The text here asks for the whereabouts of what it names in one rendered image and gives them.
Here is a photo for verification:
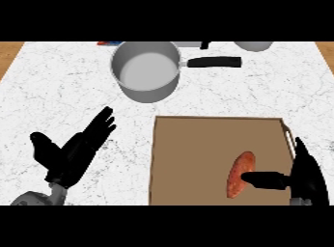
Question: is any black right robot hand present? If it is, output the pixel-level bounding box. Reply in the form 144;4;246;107
240;136;331;206

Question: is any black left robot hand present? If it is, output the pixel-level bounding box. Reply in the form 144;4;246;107
29;106;119;190

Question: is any orange sweet potato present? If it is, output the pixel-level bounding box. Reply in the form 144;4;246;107
226;151;257;200

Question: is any brown wooden tray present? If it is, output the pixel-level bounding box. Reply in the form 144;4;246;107
148;115;297;206

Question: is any grey flat object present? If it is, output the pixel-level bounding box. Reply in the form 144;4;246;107
172;41;206;48

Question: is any grey round bowl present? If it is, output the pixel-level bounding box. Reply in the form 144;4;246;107
234;41;274;53

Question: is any grey pot with black handle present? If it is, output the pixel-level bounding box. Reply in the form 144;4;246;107
110;41;244;104

